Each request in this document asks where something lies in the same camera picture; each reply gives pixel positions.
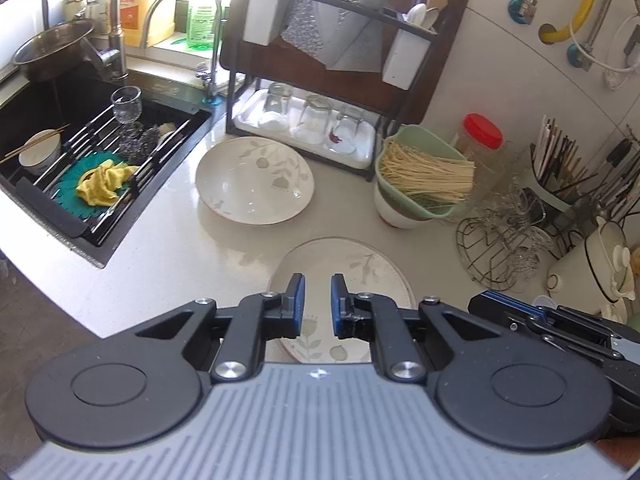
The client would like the bundle of chopsticks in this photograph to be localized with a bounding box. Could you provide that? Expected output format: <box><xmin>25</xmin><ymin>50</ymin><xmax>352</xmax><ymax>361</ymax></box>
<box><xmin>529</xmin><ymin>115</ymin><xmax>601</xmax><ymax>196</ymax></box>

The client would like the cluster of clear glass cups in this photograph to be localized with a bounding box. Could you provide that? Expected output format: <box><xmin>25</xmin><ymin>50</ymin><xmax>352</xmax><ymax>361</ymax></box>
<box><xmin>462</xmin><ymin>157</ymin><xmax>558</xmax><ymax>281</ymax></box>

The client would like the white bowl with blue rim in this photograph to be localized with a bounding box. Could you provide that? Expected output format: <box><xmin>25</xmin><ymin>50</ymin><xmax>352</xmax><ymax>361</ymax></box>
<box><xmin>18</xmin><ymin>129</ymin><xmax>64</xmax><ymax>176</ymax></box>

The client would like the leaf print plate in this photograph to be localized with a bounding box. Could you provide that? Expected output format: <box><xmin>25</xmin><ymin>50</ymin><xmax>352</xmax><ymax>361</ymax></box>
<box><xmin>267</xmin><ymin>237</ymin><xmax>419</xmax><ymax>365</ymax></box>
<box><xmin>194</xmin><ymin>136</ymin><xmax>316</xmax><ymax>225</ymax></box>

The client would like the white cable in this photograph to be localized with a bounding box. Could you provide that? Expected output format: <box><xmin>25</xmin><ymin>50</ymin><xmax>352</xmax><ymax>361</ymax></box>
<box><xmin>570</xmin><ymin>22</ymin><xmax>638</xmax><ymax>74</ymax></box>

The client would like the steel wool scrubber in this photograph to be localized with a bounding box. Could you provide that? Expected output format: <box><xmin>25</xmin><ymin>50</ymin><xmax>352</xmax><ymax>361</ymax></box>
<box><xmin>117</xmin><ymin>124</ymin><xmax>162</xmax><ymax>166</ymax></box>

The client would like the steel basin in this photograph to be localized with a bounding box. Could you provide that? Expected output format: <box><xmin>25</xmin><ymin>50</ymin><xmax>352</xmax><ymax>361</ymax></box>
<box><xmin>10</xmin><ymin>18</ymin><xmax>97</xmax><ymax>84</ymax></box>

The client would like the clear drinking glass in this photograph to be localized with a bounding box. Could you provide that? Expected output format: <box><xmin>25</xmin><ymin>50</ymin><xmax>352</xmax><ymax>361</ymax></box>
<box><xmin>329</xmin><ymin>107</ymin><xmax>366</xmax><ymax>155</ymax></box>
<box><xmin>259</xmin><ymin>82</ymin><xmax>295</xmax><ymax>134</ymax></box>
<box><xmin>294</xmin><ymin>94</ymin><xmax>335</xmax><ymax>145</ymax></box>

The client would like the green chopstick holder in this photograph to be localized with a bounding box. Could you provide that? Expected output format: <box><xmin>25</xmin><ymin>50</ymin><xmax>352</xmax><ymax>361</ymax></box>
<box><xmin>520</xmin><ymin>167</ymin><xmax>588</xmax><ymax>221</ymax></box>

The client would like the roll-up sink drain rack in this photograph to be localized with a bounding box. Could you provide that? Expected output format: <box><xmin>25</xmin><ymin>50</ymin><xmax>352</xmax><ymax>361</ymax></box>
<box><xmin>15</xmin><ymin>104</ymin><xmax>195</xmax><ymax>247</ymax></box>

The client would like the yellow gas hose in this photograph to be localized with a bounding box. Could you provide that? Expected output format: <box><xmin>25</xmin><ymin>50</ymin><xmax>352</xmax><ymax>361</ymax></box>
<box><xmin>538</xmin><ymin>0</ymin><xmax>609</xmax><ymax>44</ymax></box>

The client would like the bundle of dry noodles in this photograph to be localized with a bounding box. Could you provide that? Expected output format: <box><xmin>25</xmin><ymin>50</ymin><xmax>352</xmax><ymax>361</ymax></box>
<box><xmin>381</xmin><ymin>139</ymin><xmax>476</xmax><ymax>204</ymax></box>

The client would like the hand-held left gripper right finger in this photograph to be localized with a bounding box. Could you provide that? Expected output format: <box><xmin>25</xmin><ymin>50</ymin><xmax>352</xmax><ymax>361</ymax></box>
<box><xmin>330</xmin><ymin>273</ymin><xmax>506</xmax><ymax>384</ymax></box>

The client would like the grey textured mat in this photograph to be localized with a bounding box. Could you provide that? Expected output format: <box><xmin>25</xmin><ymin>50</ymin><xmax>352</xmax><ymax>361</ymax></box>
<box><xmin>279</xmin><ymin>0</ymin><xmax>404</xmax><ymax>71</ymax></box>

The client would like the white drip tray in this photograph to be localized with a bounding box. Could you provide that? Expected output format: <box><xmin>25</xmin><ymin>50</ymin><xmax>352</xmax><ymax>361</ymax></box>
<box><xmin>233</xmin><ymin>88</ymin><xmax>377</xmax><ymax>169</ymax></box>

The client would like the glass jar with red lid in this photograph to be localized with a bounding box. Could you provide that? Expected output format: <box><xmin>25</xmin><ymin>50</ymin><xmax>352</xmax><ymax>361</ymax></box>
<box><xmin>452</xmin><ymin>113</ymin><xmax>504</xmax><ymax>162</ymax></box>

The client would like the clear glass goblet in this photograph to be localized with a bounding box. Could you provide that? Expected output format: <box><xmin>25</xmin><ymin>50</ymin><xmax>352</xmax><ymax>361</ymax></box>
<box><xmin>110</xmin><ymin>86</ymin><xmax>144</xmax><ymax>127</ymax></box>

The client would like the steel pull-out faucet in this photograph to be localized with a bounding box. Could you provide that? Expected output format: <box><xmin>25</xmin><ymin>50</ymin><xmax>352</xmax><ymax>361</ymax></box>
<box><xmin>64</xmin><ymin>0</ymin><xmax>130</xmax><ymax>82</ymax></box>

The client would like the wooden chopstick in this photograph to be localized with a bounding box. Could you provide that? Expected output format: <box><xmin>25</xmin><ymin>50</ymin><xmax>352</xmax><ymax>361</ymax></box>
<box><xmin>0</xmin><ymin>127</ymin><xmax>68</xmax><ymax>165</ymax></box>
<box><xmin>4</xmin><ymin>123</ymin><xmax>72</xmax><ymax>158</ymax></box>

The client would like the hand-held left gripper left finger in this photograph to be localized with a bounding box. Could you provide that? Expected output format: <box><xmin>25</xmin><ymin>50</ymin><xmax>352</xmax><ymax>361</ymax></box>
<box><xmin>134</xmin><ymin>273</ymin><xmax>307</xmax><ymax>382</ymax></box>

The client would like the white pot with lid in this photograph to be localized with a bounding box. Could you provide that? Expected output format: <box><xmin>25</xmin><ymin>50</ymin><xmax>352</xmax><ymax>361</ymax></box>
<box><xmin>547</xmin><ymin>215</ymin><xmax>634</xmax><ymax>307</ymax></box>

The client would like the white bowl with red base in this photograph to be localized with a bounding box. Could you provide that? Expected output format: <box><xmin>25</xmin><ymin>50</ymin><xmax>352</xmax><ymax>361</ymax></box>
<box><xmin>373</xmin><ymin>180</ymin><xmax>454</xmax><ymax>230</ymax></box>

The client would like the white spoon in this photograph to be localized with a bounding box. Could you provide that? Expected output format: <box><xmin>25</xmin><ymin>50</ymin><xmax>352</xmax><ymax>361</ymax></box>
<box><xmin>404</xmin><ymin>3</ymin><xmax>429</xmax><ymax>30</ymax></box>

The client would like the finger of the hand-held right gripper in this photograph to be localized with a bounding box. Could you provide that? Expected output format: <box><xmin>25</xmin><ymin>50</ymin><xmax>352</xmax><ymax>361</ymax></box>
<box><xmin>482</xmin><ymin>289</ymin><xmax>557</xmax><ymax>317</ymax></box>
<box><xmin>468</xmin><ymin>293</ymin><xmax>617</xmax><ymax>362</ymax></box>

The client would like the black kitchen sink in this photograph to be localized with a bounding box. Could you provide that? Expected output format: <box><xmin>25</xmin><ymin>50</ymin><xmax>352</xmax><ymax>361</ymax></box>
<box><xmin>0</xmin><ymin>66</ymin><xmax>217</xmax><ymax>269</ymax></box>

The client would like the thin curved steel faucet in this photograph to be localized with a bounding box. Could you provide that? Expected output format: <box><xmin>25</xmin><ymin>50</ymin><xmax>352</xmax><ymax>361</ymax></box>
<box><xmin>142</xmin><ymin>0</ymin><xmax>224</xmax><ymax>107</ymax></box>

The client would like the wire cup rack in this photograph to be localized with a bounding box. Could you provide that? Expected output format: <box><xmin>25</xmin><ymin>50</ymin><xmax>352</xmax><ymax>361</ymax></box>
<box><xmin>454</xmin><ymin>216</ymin><xmax>557</xmax><ymax>292</ymax></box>

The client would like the row of hanging kitchen utensils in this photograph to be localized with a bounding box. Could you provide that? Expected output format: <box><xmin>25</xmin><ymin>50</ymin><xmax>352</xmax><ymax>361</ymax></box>
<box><xmin>590</xmin><ymin>132</ymin><xmax>640</xmax><ymax>223</ymax></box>

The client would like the yellow box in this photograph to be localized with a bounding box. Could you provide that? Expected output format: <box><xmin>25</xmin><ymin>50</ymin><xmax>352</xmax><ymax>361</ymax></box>
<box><xmin>119</xmin><ymin>0</ymin><xmax>172</xmax><ymax>49</ymax></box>

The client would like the green detergent bottle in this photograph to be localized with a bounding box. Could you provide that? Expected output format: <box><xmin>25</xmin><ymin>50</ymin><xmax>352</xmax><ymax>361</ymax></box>
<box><xmin>185</xmin><ymin>0</ymin><xmax>224</xmax><ymax>52</ymax></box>

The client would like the green plastic basket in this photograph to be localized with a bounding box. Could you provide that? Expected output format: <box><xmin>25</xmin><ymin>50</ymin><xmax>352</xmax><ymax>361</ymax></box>
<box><xmin>374</xmin><ymin>124</ymin><xmax>476</xmax><ymax>221</ymax></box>

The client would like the black metal dish rack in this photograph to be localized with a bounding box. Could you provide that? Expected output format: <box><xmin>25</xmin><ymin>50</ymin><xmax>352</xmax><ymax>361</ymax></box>
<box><xmin>224</xmin><ymin>0</ymin><xmax>470</xmax><ymax>182</ymax></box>

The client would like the teal silicone mat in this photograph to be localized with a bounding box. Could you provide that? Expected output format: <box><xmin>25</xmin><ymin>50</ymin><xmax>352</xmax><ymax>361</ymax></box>
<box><xmin>52</xmin><ymin>155</ymin><xmax>142</xmax><ymax>221</ymax></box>

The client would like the yellow dish cloth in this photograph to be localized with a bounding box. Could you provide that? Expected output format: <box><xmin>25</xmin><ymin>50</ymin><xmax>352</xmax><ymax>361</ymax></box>
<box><xmin>75</xmin><ymin>159</ymin><xmax>139</xmax><ymax>207</ymax></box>

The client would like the white cutlery holder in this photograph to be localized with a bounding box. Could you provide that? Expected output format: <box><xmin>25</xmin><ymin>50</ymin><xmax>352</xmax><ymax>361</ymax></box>
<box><xmin>243</xmin><ymin>0</ymin><xmax>289</xmax><ymax>45</ymax></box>
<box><xmin>382</xmin><ymin>29</ymin><xmax>432</xmax><ymax>91</ymax></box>

